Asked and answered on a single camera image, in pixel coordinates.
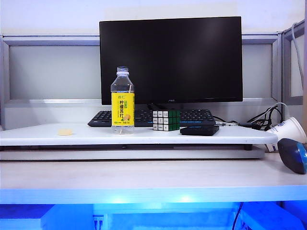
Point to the thin wooden stick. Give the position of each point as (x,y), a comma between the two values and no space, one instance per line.
(130,89)

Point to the clear bottle with yellow label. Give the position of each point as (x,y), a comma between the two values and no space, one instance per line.
(122,107)

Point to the black rubik's cube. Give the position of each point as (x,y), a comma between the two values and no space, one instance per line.
(165,119)

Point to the flat black box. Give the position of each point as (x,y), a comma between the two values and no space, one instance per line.
(199,130)

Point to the black computer keyboard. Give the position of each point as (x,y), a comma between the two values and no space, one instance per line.
(100,118)

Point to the black computer monitor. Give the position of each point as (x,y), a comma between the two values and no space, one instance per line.
(172,60)

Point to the silver and black pen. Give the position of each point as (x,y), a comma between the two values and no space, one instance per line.
(227,123)

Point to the white monitor riser shelf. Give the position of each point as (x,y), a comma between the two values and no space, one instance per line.
(72,139)

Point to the small yellow eraser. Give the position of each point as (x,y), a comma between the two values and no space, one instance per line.
(65,131)

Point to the small white paper cup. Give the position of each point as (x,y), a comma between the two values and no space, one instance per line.
(271,147)

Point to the white paper cup, blue logo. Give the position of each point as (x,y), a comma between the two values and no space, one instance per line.
(290,129)

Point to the grey and blue computer mouse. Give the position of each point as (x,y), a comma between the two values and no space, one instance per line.
(291,155)

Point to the grey cubicle partition frame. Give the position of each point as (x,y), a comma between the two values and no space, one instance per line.
(48,39)

